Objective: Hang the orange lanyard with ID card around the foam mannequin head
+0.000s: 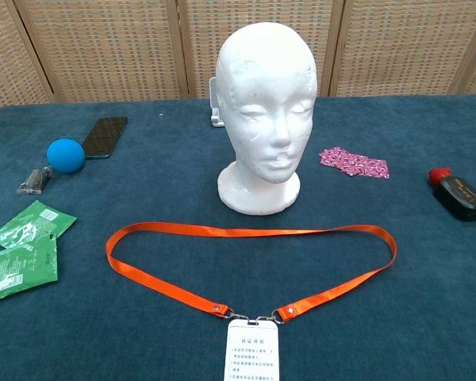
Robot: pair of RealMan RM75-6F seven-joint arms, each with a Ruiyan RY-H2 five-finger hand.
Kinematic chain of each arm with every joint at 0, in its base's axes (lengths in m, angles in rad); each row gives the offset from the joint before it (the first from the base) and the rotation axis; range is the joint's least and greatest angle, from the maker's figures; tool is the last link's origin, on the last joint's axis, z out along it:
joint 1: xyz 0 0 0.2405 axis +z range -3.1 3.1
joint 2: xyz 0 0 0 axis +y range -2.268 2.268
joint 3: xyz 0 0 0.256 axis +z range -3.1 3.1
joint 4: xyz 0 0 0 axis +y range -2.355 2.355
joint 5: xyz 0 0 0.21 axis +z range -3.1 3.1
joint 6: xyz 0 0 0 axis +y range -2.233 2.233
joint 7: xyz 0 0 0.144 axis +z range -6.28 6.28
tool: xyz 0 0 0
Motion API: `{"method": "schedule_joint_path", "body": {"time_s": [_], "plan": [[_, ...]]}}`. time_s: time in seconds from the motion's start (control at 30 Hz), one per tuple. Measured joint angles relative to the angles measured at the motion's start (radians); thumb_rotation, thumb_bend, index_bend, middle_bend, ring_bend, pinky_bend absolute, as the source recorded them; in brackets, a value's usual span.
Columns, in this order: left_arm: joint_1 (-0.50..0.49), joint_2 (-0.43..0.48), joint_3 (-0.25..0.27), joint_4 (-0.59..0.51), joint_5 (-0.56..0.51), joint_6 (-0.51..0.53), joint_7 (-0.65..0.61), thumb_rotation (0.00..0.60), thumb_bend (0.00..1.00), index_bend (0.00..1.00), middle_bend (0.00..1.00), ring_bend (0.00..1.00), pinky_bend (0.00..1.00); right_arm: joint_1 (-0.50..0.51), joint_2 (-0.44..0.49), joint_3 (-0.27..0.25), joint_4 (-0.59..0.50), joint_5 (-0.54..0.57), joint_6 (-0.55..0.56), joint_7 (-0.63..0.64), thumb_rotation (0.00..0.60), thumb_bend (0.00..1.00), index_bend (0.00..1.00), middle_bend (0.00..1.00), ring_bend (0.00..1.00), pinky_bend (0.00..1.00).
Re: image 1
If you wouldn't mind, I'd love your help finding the orange lanyard strap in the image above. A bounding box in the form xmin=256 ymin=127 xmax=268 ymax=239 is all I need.
xmin=105 ymin=221 xmax=398 ymax=325

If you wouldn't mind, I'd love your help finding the white ID badge holder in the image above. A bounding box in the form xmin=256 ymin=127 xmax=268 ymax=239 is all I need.
xmin=223 ymin=318 xmax=281 ymax=381

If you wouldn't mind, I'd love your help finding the white styrofoam mannequin head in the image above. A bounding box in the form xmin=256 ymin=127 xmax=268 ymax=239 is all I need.
xmin=216 ymin=21 xmax=318 ymax=217

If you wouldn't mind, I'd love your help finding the blue table cloth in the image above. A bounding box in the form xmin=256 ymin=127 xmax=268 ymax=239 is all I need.
xmin=0 ymin=94 xmax=476 ymax=381

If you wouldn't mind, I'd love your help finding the white phone stand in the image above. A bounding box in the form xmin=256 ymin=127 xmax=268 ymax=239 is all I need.
xmin=208 ymin=76 xmax=225 ymax=129

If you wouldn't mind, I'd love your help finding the pink patterned packet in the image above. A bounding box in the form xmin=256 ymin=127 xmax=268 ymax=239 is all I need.
xmin=319 ymin=146 xmax=391 ymax=179

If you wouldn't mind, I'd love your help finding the black smartphone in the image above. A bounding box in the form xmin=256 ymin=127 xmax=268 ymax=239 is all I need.
xmin=81 ymin=116 xmax=129 ymax=160

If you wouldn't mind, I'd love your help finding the blue ball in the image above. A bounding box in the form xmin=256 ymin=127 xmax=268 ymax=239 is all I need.
xmin=46 ymin=137 xmax=86 ymax=174

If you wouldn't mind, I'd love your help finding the woven folding screen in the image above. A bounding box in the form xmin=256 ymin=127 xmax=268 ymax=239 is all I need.
xmin=0 ymin=0 xmax=476 ymax=116

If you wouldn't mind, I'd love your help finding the green foil packet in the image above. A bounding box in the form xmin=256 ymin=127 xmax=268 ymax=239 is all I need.
xmin=0 ymin=237 xmax=60 ymax=306
xmin=0 ymin=199 xmax=78 ymax=250

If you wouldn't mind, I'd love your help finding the black ink bottle red cap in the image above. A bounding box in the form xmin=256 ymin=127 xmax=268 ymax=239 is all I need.
xmin=427 ymin=167 xmax=476 ymax=222

